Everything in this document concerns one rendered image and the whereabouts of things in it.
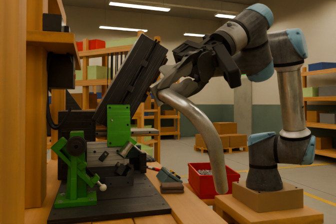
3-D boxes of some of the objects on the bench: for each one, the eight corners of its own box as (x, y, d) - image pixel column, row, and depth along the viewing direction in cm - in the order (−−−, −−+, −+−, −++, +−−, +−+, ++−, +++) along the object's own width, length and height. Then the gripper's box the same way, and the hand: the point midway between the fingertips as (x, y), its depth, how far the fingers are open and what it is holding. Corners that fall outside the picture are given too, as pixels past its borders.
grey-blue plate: (140, 169, 168) (140, 144, 168) (141, 169, 166) (141, 145, 166) (124, 170, 165) (124, 145, 166) (124, 170, 164) (124, 145, 164)
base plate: (130, 158, 211) (130, 155, 211) (171, 213, 105) (171, 208, 105) (69, 161, 201) (69, 158, 201) (46, 226, 94) (46, 220, 94)
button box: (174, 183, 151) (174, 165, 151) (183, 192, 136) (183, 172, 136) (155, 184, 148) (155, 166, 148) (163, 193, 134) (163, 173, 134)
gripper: (212, 57, 77) (150, 104, 69) (204, 20, 70) (135, 66, 62) (237, 66, 71) (173, 118, 63) (231, 26, 64) (159, 78, 56)
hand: (167, 93), depth 61 cm, fingers closed on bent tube, 3 cm apart
